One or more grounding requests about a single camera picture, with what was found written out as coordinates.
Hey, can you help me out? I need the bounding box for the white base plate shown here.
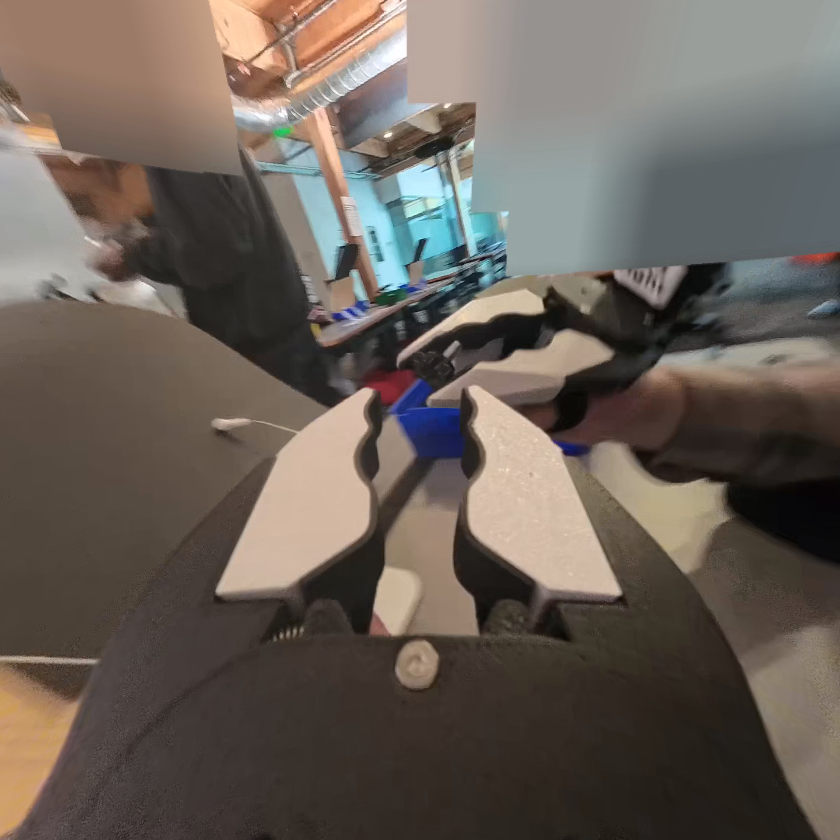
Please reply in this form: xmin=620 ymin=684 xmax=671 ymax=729
xmin=373 ymin=566 xmax=422 ymax=636

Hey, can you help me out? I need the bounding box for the person's right forearm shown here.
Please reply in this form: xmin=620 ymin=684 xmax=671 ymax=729
xmin=646 ymin=357 xmax=840 ymax=487

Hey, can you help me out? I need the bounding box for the white-tipped thin wire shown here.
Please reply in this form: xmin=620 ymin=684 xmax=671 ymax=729
xmin=211 ymin=416 xmax=299 ymax=435

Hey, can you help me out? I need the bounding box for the small black spring part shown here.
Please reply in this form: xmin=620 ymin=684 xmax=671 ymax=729
xmin=412 ymin=350 xmax=455 ymax=386

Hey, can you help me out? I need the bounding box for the blue plastic bin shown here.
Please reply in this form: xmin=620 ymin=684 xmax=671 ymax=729
xmin=387 ymin=379 xmax=592 ymax=459

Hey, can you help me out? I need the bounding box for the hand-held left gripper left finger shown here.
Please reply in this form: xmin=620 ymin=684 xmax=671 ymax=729
xmin=214 ymin=387 xmax=387 ymax=634

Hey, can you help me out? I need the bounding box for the silver ventilation duct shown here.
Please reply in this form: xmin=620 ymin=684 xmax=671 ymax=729
xmin=231 ymin=26 xmax=409 ymax=132

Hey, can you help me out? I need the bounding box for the red storage box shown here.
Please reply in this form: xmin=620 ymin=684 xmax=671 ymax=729
xmin=364 ymin=367 xmax=421 ymax=408

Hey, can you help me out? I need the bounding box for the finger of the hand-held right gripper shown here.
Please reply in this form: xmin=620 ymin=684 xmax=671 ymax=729
xmin=395 ymin=289 xmax=551 ymax=368
xmin=427 ymin=327 xmax=618 ymax=411

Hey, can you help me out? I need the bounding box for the long wooden desk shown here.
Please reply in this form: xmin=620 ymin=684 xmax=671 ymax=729
xmin=315 ymin=279 xmax=473 ymax=349

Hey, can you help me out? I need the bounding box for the person's right hand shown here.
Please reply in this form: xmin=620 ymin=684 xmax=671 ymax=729
xmin=518 ymin=364 xmax=688 ymax=455

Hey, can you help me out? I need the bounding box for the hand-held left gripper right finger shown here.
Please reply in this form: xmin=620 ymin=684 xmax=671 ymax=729
xmin=454 ymin=385 xmax=624 ymax=631

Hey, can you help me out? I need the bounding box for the grey-topped wooden board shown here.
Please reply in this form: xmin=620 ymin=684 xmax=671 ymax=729
xmin=0 ymin=301 xmax=332 ymax=840

